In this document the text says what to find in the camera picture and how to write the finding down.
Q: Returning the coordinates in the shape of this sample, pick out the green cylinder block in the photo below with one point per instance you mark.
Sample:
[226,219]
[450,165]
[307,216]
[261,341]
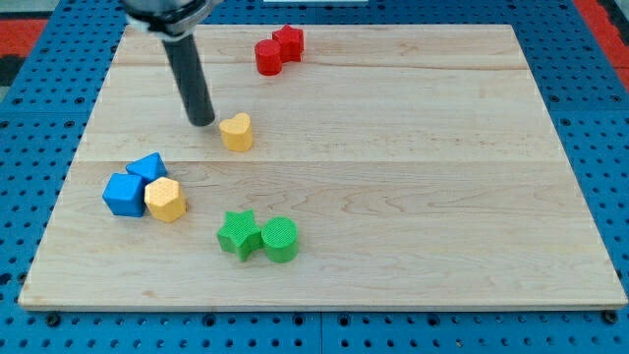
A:
[280,237]

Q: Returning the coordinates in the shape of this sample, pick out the yellow heart block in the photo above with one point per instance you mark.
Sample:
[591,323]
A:
[237,133]

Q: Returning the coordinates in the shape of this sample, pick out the grey robot end flange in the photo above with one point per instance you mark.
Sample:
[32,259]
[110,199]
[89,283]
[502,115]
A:
[167,19]

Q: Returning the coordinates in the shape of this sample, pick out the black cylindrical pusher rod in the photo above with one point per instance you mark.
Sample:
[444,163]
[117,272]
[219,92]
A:
[184,60]

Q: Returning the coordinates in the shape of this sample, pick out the red star block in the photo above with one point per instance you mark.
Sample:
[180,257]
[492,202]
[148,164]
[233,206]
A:
[291,41]

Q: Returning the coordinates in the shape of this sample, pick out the blue triangle block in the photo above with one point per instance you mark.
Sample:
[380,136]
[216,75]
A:
[149,168]

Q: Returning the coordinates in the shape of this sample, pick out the green star block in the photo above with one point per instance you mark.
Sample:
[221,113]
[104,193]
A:
[240,234]

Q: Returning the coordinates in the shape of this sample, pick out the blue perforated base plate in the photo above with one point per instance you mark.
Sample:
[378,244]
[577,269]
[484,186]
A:
[44,113]

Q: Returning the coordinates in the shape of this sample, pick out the blue cube block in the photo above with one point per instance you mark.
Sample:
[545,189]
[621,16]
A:
[123,195]

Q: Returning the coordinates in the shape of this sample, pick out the light wooden board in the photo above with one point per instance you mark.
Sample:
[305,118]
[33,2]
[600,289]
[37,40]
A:
[419,164]

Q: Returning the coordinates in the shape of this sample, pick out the yellow hexagon block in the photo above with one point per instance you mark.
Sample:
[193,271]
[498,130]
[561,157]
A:
[165,199]

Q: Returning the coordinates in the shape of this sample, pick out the red cylinder block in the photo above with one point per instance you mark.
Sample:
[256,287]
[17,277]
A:
[268,57]

